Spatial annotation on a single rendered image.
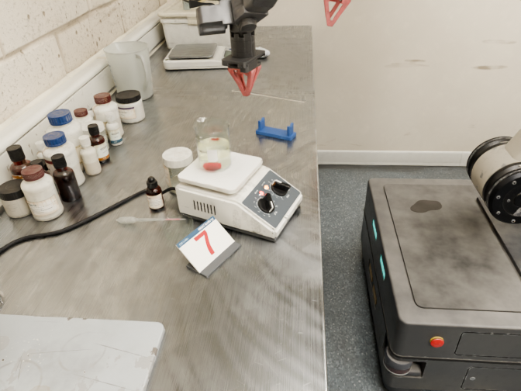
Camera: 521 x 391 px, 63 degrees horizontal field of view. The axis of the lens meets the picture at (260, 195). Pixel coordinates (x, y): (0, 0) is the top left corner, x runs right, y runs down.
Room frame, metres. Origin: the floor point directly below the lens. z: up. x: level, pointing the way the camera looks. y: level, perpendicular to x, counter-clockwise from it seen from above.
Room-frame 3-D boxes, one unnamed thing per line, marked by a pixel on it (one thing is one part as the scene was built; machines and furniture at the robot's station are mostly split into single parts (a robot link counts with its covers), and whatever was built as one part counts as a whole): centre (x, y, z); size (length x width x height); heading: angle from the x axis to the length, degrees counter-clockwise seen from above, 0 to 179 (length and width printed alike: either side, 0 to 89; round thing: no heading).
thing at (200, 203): (0.65, 0.05, 0.79); 0.22 x 0.13 x 0.08; 63
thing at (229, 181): (0.67, 0.07, 0.83); 0.12 x 0.12 x 0.01; 63
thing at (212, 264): (0.53, 0.09, 0.77); 0.09 x 0.06 x 0.04; 143
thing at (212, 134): (0.68, 0.08, 0.88); 0.07 x 0.06 x 0.08; 41
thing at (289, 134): (0.96, -0.05, 0.77); 0.10 x 0.03 x 0.04; 61
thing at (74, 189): (0.72, 0.39, 0.80); 0.04 x 0.04 x 0.10
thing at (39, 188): (0.67, 0.41, 0.80); 0.06 x 0.06 x 0.10
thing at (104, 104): (1.00, 0.38, 0.80); 0.06 x 0.06 x 0.11
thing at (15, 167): (0.74, 0.47, 0.80); 0.04 x 0.04 x 0.11
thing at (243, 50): (1.00, 0.02, 0.96); 0.10 x 0.07 x 0.07; 151
